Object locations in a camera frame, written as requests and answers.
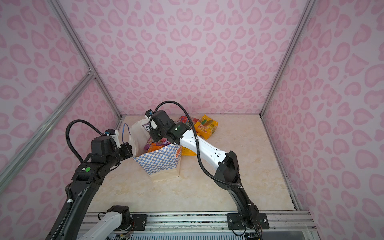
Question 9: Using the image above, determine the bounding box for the yellow chips bag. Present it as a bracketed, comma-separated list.
[182, 147, 197, 156]

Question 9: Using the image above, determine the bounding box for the purple Fox's candy bag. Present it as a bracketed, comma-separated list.
[143, 123, 153, 132]

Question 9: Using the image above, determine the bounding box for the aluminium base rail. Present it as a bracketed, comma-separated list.
[77, 211, 319, 240]

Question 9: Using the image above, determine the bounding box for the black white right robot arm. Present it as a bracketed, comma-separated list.
[146, 110, 259, 229]

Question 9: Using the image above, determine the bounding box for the blue checkered paper bag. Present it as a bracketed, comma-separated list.
[119, 116, 182, 182]

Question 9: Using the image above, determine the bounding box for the right black cable conduit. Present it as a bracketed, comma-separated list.
[153, 100, 265, 240]

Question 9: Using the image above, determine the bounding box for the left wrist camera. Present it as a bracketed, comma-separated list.
[105, 129, 121, 149]

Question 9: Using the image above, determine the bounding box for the diagonal aluminium frame bar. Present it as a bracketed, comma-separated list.
[1, 71, 95, 193]

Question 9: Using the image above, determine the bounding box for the aluminium frame post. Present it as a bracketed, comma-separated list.
[47, 1, 123, 120]
[260, 0, 318, 119]

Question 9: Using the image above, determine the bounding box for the red gummy snack bag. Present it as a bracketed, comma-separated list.
[178, 116, 198, 129]

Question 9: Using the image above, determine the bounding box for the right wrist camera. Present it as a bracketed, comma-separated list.
[145, 109, 154, 120]

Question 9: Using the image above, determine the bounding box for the left aluminium frame post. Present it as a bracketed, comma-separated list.
[47, 1, 123, 120]

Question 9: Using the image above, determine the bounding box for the yellow candy snack bag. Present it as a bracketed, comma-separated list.
[194, 115, 219, 140]

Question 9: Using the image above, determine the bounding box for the purple snack bag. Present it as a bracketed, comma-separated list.
[144, 138, 158, 153]

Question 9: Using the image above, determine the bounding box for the right aluminium frame post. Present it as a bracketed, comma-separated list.
[260, 0, 318, 119]

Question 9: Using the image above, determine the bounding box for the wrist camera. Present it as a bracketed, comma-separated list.
[145, 109, 154, 120]
[105, 129, 121, 149]

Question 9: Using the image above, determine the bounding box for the orange snack bag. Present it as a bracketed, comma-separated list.
[153, 138, 171, 150]

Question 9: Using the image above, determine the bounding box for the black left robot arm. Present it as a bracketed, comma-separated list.
[46, 129, 132, 240]

